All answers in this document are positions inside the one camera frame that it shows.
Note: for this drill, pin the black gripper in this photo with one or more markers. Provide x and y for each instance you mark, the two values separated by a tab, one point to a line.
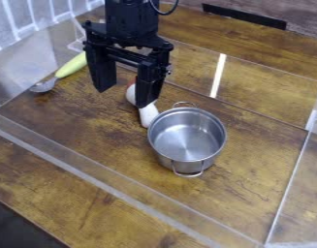
128	39

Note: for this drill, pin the white red toy mushroom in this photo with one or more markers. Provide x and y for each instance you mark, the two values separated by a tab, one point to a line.
149	112

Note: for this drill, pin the silver metal pot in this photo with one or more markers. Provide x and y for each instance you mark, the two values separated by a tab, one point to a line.
188	137

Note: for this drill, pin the black strip on table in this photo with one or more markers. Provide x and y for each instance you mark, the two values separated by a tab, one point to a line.
256	19

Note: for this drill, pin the green handled metal spoon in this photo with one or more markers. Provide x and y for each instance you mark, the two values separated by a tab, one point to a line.
73	66

